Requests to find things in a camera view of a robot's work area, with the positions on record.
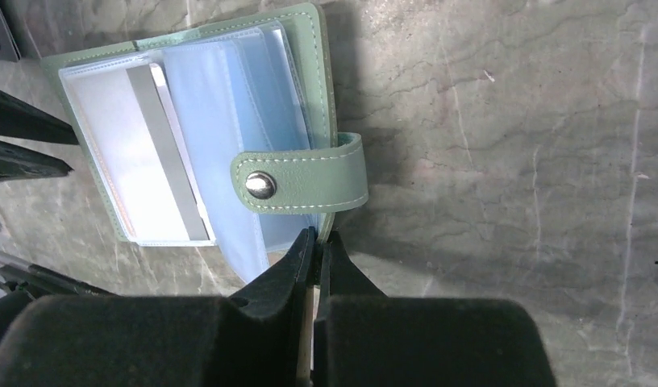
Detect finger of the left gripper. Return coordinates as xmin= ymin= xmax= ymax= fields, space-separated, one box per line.
xmin=0 ymin=141 xmax=73 ymax=182
xmin=0 ymin=90 xmax=79 ymax=145

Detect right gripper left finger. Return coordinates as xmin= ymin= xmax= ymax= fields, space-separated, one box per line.
xmin=0 ymin=228 xmax=316 ymax=386

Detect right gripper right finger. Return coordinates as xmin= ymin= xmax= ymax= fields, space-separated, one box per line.
xmin=311 ymin=232 xmax=556 ymax=386

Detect green card holder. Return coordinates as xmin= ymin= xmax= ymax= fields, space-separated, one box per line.
xmin=42 ymin=3 xmax=369 ymax=282

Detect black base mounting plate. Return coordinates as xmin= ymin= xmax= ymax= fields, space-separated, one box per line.
xmin=0 ymin=251 xmax=112 ymax=298

